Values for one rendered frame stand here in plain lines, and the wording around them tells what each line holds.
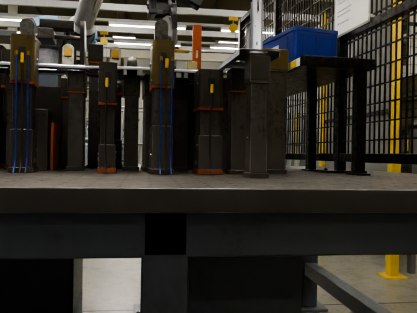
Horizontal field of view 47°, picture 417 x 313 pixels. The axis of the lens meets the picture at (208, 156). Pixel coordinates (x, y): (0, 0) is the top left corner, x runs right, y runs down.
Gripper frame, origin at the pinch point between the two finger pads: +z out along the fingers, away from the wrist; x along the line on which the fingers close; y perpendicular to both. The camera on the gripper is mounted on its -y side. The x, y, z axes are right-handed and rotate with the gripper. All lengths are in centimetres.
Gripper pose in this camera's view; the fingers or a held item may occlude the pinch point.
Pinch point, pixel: (175, 44)
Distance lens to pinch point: 147.0
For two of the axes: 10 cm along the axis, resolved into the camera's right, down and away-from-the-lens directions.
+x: 2.0, 0.1, -9.8
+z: 0.9, 10.0, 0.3
